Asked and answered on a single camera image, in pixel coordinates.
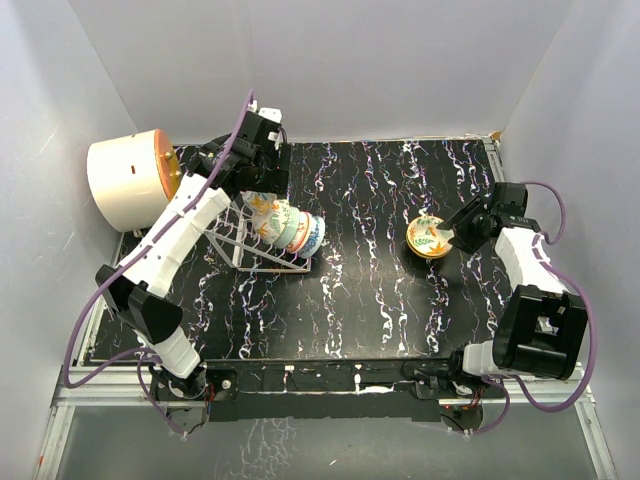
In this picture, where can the red flower striped bowl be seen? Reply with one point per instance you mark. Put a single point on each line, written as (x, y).
(302, 233)

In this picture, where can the white wire dish rack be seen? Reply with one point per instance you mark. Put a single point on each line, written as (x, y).
(233, 237)

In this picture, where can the white cylinder with orange lid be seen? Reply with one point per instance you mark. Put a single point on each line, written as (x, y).
(133, 178)

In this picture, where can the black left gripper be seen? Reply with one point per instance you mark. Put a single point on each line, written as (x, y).
(275, 184)

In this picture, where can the yellow sun pattern bowl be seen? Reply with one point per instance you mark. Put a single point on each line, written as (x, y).
(431, 255)

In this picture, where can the orange leaf pattern bowl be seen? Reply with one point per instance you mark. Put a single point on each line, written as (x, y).
(424, 234)

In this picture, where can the green sprig pattern bowl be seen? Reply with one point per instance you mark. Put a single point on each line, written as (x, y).
(271, 224)

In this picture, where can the blue rose pattern bowl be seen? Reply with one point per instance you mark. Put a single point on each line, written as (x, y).
(315, 238)

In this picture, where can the aluminium frame rail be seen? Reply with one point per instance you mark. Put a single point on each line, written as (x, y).
(107, 430)

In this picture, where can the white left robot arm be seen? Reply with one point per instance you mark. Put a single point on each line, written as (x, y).
(136, 290)

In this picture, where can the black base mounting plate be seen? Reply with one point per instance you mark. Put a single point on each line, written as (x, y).
(410, 388)

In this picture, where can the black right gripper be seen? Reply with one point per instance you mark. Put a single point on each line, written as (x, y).
(462, 238)

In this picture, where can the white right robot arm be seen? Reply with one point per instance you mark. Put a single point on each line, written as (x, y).
(543, 324)

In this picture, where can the light green checkered bowl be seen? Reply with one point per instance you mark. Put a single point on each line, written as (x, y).
(290, 229)

